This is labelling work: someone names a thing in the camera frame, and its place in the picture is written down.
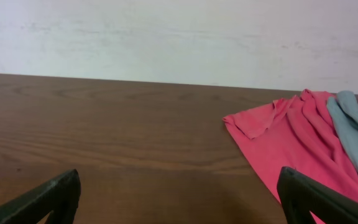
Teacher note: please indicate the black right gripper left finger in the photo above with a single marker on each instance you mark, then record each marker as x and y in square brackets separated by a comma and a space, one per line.
[56, 200]

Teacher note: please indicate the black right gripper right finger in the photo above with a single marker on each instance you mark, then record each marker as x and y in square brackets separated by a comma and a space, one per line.
[302, 198]

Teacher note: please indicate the red t-shirt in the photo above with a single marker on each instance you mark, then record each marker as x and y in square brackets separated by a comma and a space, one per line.
[298, 133]

